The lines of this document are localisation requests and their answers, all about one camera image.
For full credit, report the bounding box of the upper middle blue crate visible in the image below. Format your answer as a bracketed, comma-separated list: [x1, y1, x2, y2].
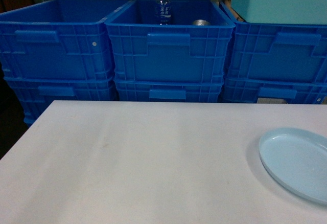
[105, 0, 235, 83]

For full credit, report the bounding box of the silver metal can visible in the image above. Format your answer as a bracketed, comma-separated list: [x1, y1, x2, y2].
[192, 19, 211, 26]

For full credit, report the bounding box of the lower middle blue crate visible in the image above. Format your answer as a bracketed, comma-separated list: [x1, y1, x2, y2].
[114, 78, 224, 103]

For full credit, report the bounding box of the blue crate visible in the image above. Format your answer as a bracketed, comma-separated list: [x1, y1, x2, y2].
[114, 78, 224, 103]
[222, 77, 326, 104]
[5, 77, 118, 126]
[1, 0, 125, 81]
[219, 1, 326, 84]
[105, 0, 235, 83]

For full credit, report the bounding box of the clear water bottle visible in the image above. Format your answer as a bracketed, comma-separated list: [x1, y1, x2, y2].
[155, 0, 172, 25]

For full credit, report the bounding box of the teal storage box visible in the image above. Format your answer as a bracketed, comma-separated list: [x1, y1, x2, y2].
[231, 0, 326, 25]

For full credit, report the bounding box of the upper right blue crate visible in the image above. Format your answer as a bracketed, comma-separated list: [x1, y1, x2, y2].
[219, 1, 326, 84]

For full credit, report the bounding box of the light blue oval tray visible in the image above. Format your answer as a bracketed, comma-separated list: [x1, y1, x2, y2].
[259, 127, 326, 206]

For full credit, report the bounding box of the upper left blue crate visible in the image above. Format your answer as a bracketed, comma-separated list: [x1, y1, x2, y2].
[1, 0, 125, 81]

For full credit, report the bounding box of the lower left blue crate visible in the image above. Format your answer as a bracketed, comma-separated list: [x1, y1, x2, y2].
[5, 77, 118, 126]

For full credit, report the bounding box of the lower right blue crate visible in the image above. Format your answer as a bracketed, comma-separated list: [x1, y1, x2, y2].
[222, 77, 326, 104]

